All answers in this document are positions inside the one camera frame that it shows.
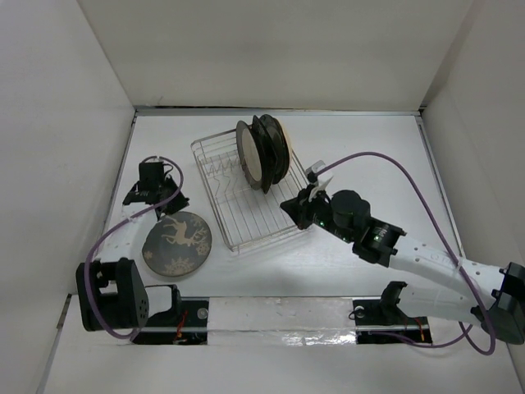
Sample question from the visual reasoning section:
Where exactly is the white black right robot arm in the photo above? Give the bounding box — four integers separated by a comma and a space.
280, 189, 524, 345

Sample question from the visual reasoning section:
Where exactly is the steel wire dish rack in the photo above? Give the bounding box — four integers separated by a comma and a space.
190, 130, 307, 253

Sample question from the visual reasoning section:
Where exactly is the beige plate leaf pattern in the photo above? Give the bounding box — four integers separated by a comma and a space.
281, 123, 293, 161

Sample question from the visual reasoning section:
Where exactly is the grey plate tree pattern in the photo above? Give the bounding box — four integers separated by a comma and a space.
142, 211, 212, 277

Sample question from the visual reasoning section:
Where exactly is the cream plate brown metallic rim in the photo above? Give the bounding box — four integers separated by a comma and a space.
235, 121, 263, 190

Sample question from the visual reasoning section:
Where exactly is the cream plate black striped rim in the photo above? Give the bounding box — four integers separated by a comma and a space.
259, 114, 290, 184

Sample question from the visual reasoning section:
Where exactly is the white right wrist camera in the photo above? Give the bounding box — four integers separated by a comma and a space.
305, 160, 333, 195

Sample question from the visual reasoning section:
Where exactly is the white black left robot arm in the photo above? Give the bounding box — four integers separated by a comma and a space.
75, 156, 189, 340

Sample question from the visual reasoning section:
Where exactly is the silver front table rail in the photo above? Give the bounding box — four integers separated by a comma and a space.
134, 297, 432, 346

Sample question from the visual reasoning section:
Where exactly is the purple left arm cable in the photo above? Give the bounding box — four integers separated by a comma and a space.
88, 155, 184, 340

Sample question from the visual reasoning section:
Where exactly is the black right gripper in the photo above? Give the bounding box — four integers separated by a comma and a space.
281, 182, 354, 244

